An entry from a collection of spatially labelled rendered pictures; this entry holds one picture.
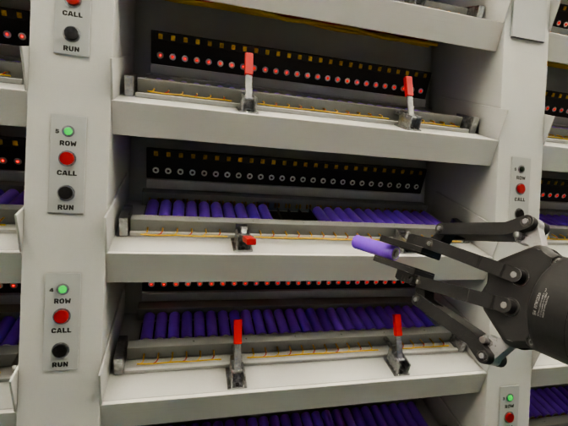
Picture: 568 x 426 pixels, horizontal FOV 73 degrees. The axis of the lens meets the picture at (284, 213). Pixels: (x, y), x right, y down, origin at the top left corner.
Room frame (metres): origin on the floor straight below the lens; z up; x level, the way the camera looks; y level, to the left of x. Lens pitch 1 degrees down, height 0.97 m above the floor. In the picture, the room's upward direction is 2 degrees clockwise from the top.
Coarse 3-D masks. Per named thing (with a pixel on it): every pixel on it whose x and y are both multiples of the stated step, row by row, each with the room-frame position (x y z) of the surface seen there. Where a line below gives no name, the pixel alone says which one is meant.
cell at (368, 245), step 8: (352, 240) 0.51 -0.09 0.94; (360, 240) 0.50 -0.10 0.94; (368, 240) 0.49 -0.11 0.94; (360, 248) 0.50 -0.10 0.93; (368, 248) 0.49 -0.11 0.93; (376, 248) 0.48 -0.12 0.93; (384, 248) 0.47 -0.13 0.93; (392, 248) 0.46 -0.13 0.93; (384, 256) 0.47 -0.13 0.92; (392, 256) 0.46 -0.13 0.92
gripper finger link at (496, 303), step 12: (408, 276) 0.40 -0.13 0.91; (420, 276) 0.39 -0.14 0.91; (432, 288) 0.38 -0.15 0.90; (444, 288) 0.36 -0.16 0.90; (456, 288) 0.35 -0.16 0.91; (468, 288) 0.34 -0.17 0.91; (468, 300) 0.33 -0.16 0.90; (480, 300) 0.32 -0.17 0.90; (492, 300) 0.31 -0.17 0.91; (504, 300) 0.30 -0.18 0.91; (504, 312) 0.30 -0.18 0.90
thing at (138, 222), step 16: (144, 224) 0.55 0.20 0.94; (160, 224) 0.55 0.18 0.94; (176, 224) 0.56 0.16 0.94; (192, 224) 0.56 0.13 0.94; (208, 224) 0.57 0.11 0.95; (224, 224) 0.57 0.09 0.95; (256, 224) 0.59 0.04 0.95; (272, 224) 0.59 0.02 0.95; (288, 224) 0.60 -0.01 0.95; (304, 224) 0.61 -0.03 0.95; (320, 224) 0.61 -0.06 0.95; (336, 224) 0.62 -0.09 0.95; (352, 224) 0.63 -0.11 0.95; (368, 224) 0.64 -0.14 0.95; (384, 224) 0.65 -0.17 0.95; (400, 224) 0.66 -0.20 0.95; (416, 224) 0.67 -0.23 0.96
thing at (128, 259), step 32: (256, 192) 0.71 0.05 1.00; (288, 192) 0.73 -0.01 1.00; (320, 192) 0.74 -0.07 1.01; (352, 192) 0.76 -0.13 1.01; (384, 192) 0.77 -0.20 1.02; (128, 224) 0.54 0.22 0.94; (128, 256) 0.50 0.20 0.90; (160, 256) 0.51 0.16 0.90; (192, 256) 0.52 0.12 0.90; (224, 256) 0.53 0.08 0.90; (256, 256) 0.54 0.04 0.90; (288, 256) 0.55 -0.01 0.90; (320, 256) 0.57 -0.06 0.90; (352, 256) 0.58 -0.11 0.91; (416, 256) 0.61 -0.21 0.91
